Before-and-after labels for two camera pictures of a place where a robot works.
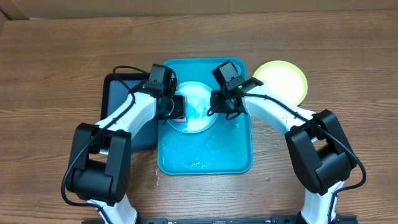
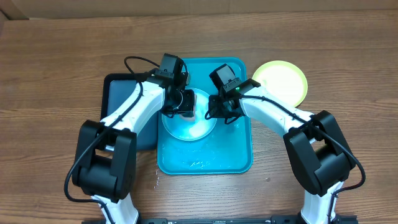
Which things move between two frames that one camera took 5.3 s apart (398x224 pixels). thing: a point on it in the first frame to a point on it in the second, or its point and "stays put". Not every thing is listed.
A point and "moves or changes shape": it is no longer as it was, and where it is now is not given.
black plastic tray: x=115 y=88 stays put
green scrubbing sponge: x=180 y=107 moves or changes shape
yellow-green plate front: x=284 y=78 stays put
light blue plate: x=198 y=104 moves or changes shape
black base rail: x=228 y=220 stays put
